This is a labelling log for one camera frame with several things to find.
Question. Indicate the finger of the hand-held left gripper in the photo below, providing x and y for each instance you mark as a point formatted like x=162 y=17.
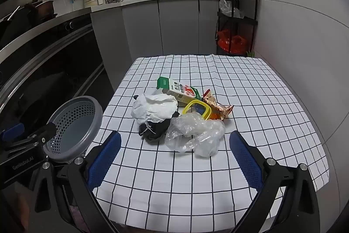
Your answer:
x=43 y=132
x=12 y=131

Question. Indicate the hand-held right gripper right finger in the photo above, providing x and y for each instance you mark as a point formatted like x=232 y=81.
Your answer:
x=245 y=162

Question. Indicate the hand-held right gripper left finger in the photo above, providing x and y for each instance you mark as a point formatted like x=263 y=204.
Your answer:
x=105 y=159

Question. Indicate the grey perforated plastic basket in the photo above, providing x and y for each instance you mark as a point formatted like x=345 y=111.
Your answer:
x=81 y=113

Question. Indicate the clear plastic bag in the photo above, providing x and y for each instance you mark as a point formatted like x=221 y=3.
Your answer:
x=229 y=9
x=201 y=132

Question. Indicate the black cloth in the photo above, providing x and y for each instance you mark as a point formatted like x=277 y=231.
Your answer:
x=152 y=133

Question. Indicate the small orange fruit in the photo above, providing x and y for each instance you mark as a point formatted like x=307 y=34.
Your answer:
x=215 y=116

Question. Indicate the red brown snack wrapper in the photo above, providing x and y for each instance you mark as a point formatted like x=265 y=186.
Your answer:
x=215 y=106

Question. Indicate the white paper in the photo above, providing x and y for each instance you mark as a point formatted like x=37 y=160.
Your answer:
x=155 y=110

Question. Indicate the white black checked tablecloth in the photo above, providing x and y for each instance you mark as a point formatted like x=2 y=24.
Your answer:
x=190 y=181

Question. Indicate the black built-in oven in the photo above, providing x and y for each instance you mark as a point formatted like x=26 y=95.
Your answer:
x=54 y=63

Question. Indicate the red plastic bag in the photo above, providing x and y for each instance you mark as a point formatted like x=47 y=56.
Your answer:
x=231 y=43

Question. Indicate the dark wok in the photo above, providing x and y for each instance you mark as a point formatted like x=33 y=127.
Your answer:
x=41 y=9

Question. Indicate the grey kitchen cabinets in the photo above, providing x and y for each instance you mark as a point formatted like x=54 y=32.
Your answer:
x=141 y=31

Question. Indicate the black metal shelf rack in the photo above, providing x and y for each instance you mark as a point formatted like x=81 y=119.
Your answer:
x=237 y=21

